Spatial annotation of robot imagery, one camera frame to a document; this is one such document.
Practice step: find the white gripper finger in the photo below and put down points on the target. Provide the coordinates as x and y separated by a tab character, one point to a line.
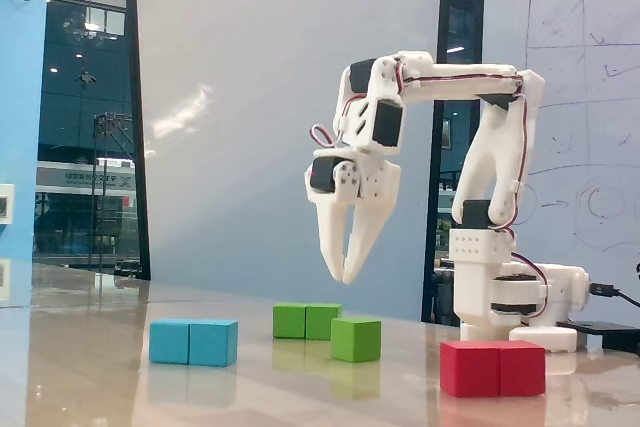
370	227
332	227

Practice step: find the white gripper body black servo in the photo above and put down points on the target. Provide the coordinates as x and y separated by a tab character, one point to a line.
372	181

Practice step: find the small green cube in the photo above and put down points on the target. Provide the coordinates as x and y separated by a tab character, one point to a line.
355	342

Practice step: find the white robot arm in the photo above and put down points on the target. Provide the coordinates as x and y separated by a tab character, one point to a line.
480	162

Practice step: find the long green block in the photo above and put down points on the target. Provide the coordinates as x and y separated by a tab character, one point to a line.
300	322

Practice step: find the long blue block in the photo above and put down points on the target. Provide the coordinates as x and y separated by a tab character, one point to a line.
192	344

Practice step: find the long red block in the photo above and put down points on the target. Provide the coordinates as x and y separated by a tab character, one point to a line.
492	369

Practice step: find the whiteboard with marker drawings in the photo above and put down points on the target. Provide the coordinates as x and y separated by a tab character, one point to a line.
590	97

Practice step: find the metal scaffold tower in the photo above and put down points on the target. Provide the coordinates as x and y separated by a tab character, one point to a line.
107	172

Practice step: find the black flat power box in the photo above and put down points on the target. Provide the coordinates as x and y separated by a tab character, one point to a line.
600	329

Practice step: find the black window frame post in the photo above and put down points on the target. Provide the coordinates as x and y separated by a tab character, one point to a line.
446	7
136	97

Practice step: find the white wall switch box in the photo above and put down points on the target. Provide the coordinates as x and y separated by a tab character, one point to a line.
6	203

